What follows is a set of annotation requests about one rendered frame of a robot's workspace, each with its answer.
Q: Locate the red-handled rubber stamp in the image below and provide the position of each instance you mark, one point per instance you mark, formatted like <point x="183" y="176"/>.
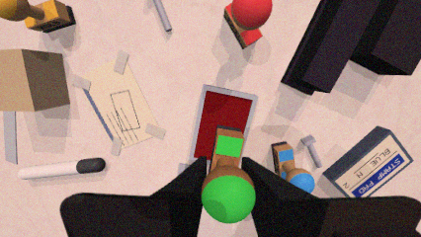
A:
<point x="246" y="17"/>

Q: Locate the wooden hand stamp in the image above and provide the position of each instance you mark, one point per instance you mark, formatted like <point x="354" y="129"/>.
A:
<point x="49" y="16"/>

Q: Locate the grey flat bar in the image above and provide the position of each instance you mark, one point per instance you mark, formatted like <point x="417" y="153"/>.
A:
<point x="10" y="145"/>

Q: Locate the dark red ink pad in grey tray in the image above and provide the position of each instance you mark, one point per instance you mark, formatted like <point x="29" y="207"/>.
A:
<point x="220" y="106"/>

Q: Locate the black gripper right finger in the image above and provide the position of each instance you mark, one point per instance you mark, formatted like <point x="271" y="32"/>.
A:
<point x="283" y="210"/>

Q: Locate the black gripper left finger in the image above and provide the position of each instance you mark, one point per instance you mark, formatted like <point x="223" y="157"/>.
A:
<point x="173" y="211"/>

